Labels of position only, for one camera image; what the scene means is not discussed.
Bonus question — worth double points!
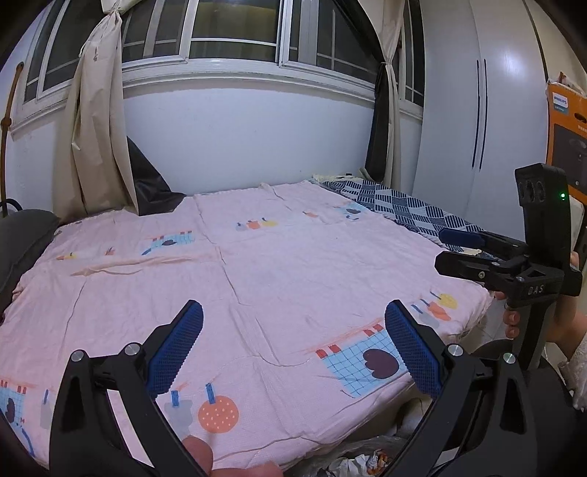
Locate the person's right forearm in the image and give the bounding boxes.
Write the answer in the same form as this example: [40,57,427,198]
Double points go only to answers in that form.
[557,332,587,409]

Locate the dark grey cushion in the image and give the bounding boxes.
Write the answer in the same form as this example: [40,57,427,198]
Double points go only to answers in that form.
[0,208,62,322]

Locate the black cloth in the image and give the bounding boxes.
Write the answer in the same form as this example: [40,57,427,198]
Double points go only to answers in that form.
[126,136,186,216]

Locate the blue patterned blanket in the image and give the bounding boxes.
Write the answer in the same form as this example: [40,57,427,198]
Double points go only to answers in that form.
[312,176,487,251]

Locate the person's left hand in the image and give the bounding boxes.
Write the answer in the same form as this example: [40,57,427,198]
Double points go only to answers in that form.
[182,435,282,477]

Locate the orange product box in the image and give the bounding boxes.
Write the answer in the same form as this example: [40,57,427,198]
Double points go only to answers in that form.
[546,73,587,205]

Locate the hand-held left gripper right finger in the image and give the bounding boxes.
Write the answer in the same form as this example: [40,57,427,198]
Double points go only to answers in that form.
[384,300,539,477]

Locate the brown wooden stick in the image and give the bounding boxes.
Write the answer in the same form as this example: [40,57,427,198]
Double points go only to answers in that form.
[0,62,25,203]

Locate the white wardrobe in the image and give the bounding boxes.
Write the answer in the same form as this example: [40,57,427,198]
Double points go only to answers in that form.
[410,0,551,239]

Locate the beige curtain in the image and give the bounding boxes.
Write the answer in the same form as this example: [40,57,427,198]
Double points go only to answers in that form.
[50,0,141,225]
[330,0,413,186]

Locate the clear plastic trash bag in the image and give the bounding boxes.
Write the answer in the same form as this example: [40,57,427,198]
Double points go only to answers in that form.
[284,433,413,477]

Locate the pink printed blanket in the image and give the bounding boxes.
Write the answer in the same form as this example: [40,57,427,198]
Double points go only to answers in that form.
[0,180,493,473]

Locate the white framed window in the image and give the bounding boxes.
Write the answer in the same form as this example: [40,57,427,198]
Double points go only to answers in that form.
[11,0,425,138]

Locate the person's right hand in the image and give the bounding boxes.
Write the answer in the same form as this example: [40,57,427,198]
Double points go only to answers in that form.
[503,294,587,354]

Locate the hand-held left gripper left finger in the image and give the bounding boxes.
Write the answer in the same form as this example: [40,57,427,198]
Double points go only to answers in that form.
[50,299,212,477]

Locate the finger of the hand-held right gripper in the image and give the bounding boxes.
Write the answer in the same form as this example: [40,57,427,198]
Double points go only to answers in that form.
[435,250,528,294]
[438,228,529,258]

